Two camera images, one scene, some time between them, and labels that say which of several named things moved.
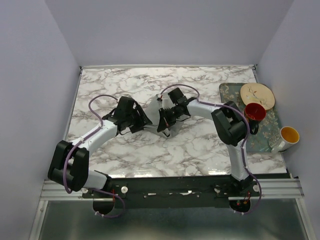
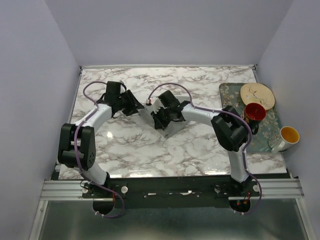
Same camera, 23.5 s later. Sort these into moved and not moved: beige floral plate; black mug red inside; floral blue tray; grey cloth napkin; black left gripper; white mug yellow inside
Moved: grey cloth napkin; black left gripper
Not moved: white mug yellow inside; floral blue tray; beige floral plate; black mug red inside
